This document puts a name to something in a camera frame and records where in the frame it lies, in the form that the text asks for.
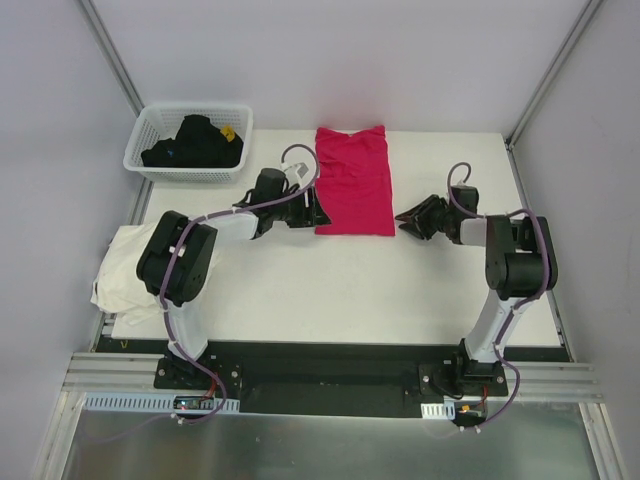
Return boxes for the pink t shirt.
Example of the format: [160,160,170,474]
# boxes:
[315,125,395,237]

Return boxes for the white t shirt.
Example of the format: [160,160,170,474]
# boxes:
[91,221,162,326]

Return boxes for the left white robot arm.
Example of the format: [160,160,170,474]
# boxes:
[136,168,331,389]

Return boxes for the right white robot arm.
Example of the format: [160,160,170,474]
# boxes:
[395,185,558,399]

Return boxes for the black t shirt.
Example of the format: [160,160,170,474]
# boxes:
[141,114,244,169]

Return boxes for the white plastic laundry basket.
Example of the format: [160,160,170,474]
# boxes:
[123,101,254,184]

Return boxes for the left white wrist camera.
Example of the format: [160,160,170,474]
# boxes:
[280,162,313,188]

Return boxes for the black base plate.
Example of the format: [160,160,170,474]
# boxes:
[154,341,508,418]

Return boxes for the right white cable duct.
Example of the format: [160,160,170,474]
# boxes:
[420,402,456,421]

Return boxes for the white cable duct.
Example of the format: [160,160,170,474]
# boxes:
[84,393,240,416]
[420,402,456,421]

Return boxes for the left aluminium frame post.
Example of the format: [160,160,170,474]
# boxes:
[76,0,145,116]

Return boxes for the aluminium frame post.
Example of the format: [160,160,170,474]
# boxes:
[505,0,606,151]
[76,0,145,116]

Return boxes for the right aluminium frame post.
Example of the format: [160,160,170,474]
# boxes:
[505,0,606,151]

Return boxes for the left white cable duct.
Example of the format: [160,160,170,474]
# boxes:
[84,393,240,416]

